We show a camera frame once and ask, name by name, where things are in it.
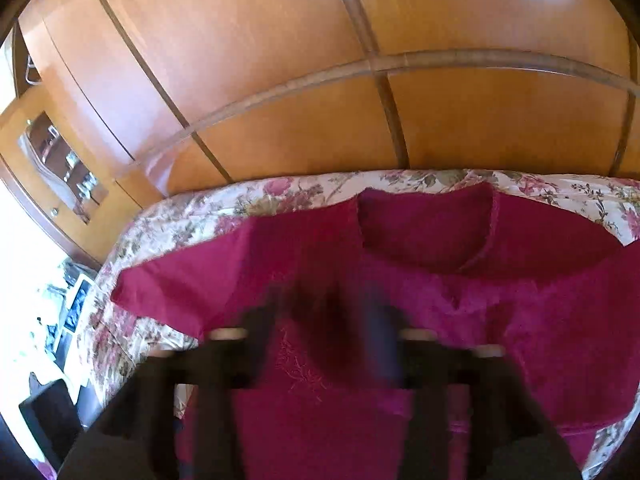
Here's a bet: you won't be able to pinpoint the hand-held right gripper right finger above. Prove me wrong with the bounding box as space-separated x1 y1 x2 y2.
357 282 585 480

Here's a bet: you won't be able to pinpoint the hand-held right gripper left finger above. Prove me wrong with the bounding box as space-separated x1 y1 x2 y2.
57 280 351 480

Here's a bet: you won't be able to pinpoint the red knit sweater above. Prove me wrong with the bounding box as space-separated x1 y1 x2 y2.
111 184 640 480

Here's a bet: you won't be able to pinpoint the floral bedspread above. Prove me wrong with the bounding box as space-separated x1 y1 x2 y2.
80 167 640 480

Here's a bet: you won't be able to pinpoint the white-framed dark picture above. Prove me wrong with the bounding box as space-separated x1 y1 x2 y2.
61 274 97 335

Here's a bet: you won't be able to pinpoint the wooden glass-door cabinet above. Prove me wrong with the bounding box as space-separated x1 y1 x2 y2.
0 20 166 267

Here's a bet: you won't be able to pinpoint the black chair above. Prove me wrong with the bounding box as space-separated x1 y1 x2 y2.
19 377 83 466

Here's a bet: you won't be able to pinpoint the wooden wardrobe doors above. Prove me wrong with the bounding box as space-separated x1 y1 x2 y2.
20 0 640 196

